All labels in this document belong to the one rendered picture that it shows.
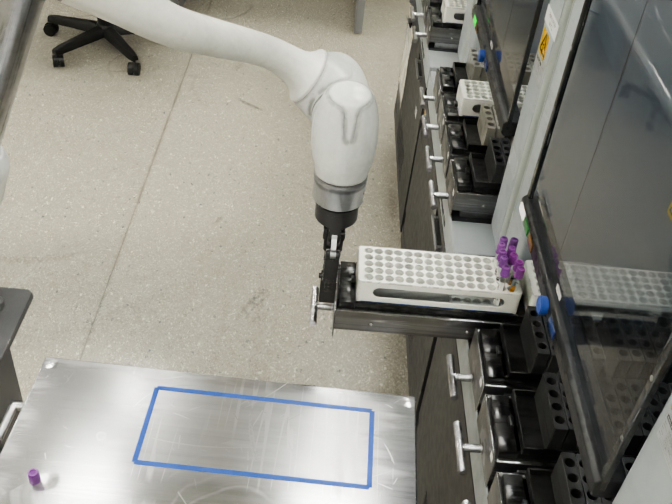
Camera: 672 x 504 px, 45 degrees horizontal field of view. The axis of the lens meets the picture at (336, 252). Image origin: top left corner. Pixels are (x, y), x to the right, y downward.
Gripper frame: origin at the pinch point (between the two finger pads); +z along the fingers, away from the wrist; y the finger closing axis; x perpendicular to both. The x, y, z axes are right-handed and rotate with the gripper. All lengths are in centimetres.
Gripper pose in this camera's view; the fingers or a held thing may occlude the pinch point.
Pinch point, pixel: (327, 286)
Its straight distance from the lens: 151.8
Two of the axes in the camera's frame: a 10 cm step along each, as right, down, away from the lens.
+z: -0.9, 7.6, 6.4
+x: -10.0, -0.9, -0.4
